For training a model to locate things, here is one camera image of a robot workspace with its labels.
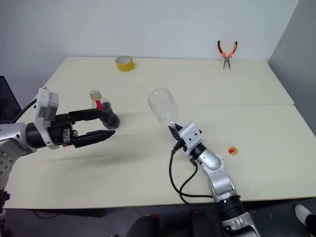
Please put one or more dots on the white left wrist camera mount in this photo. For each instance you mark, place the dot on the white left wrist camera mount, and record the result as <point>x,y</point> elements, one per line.
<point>45,106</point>

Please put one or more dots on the clear plastic bottle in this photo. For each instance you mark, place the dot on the clear plastic bottle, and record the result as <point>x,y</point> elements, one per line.
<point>164,106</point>

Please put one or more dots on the dark rounded shape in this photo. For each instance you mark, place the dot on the dark rounded shape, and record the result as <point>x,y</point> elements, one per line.
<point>145,227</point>
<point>205,224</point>

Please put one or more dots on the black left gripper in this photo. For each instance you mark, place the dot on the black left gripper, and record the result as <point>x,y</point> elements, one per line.
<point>59,130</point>

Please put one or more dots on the orange and black pliers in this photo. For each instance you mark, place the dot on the orange and black pliers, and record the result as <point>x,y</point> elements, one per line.
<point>227,54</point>

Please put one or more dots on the dark laptop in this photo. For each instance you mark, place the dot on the dark laptop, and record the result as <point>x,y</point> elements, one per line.
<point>7,103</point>

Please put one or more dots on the dark soda bottle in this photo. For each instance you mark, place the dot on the dark soda bottle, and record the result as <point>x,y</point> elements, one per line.
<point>112,121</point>

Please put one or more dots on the dark trouser leg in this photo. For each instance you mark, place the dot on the dark trouser leg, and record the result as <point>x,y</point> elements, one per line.
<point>311,222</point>

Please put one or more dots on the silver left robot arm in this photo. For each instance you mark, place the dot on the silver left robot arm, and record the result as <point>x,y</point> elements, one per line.
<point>12,138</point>

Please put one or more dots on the yellow and red bottle cap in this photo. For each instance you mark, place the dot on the yellow and red bottle cap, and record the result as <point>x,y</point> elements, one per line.
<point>232,151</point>

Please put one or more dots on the yellow tape roll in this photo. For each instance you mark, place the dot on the yellow tape roll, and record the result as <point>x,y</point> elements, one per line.
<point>124,65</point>

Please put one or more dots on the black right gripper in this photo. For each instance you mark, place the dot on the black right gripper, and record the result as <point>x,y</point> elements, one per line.
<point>182,145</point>

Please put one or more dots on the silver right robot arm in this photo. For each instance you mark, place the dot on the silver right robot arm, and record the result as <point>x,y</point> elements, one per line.
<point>219,177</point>

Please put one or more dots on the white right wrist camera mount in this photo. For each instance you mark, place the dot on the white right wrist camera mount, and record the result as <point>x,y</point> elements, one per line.
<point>191,137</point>

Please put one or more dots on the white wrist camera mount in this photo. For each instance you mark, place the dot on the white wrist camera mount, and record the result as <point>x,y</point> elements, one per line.
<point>45,106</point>
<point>191,137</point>

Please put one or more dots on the white shoe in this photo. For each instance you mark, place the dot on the white shoe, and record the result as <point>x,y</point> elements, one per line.
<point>302,212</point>

